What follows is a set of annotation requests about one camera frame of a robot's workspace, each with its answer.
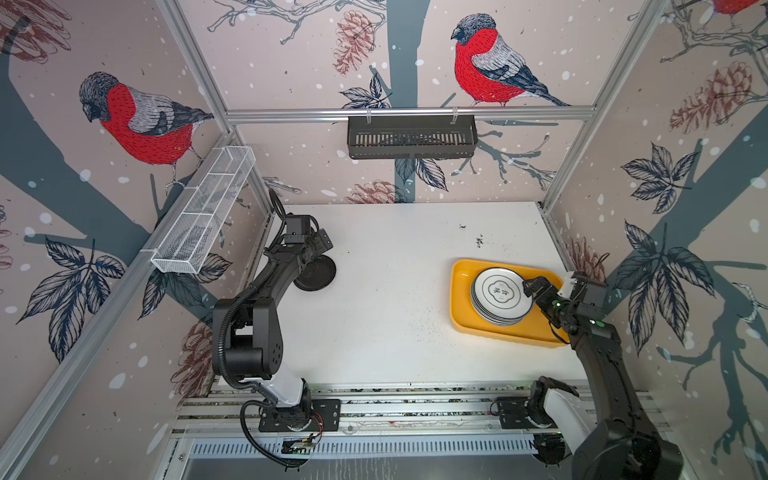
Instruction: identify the small black plate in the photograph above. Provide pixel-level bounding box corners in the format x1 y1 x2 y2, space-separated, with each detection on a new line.
294 255 337 292

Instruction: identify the yellow plastic bin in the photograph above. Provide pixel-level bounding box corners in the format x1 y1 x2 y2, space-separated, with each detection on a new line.
450 259 568 348

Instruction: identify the white plate grey emblem front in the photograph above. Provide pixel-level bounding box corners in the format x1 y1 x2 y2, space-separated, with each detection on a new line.
470 267 533 327

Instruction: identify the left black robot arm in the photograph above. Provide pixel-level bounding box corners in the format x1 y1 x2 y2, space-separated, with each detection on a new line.
212 190 337 431

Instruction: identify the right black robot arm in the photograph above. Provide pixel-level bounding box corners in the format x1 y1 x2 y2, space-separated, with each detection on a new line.
523 272 684 479

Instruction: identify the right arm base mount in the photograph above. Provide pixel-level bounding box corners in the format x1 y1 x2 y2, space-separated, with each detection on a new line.
491 396 539 430

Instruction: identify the white mesh wall shelf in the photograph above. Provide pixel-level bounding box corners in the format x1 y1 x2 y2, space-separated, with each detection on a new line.
151 146 255 274

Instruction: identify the black wire wall basket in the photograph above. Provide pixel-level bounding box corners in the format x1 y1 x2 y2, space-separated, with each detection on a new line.
347 115 478 160

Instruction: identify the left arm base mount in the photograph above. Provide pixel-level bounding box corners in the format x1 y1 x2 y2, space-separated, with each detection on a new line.
258 399 341 433

